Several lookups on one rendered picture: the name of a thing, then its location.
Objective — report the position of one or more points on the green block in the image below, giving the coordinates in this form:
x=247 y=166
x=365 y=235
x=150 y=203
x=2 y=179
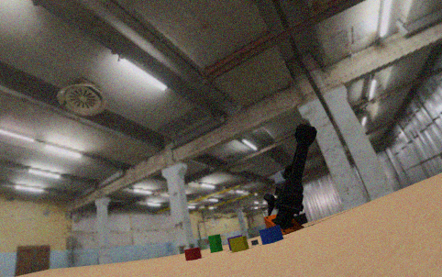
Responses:
x=214 y=239
x=216 y=247

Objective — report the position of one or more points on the yellow cube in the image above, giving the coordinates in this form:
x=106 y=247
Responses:
x=239 y=244

